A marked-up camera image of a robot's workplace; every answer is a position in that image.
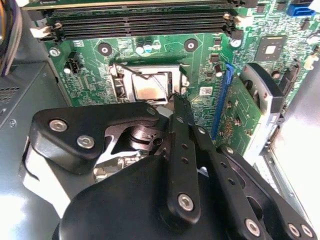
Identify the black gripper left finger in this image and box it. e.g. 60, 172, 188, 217
20, 93, 201, 226

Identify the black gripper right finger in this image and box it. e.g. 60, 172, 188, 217
183, 97, 320, 240

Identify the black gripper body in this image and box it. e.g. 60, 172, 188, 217
53, 154, 245, 240

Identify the silver CPU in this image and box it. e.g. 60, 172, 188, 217
131, 72, 171, 104

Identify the metal socket cover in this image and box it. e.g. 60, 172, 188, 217
109, 62, 190, 105

